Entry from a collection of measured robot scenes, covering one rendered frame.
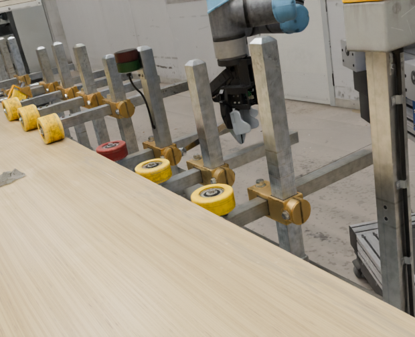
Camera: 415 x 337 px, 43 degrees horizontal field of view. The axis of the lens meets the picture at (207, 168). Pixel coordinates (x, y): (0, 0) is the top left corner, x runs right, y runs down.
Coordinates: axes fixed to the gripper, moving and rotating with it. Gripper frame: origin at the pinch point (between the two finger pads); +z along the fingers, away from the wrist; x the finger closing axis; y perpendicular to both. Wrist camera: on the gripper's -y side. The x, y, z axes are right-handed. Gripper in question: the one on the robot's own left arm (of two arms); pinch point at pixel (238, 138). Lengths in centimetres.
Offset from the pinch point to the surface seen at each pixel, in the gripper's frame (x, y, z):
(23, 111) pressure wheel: -7, -80, -8
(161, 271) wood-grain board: -55, 24, -1
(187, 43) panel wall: 382, -342, 36
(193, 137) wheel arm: 8.1, -22.2, 3.7
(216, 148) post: -11.3, 1.9, -1.7
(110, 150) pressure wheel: -16.4, -28.8, -1.4
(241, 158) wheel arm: -1.5, 0.9, 4.7
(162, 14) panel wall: 396, -384, 0
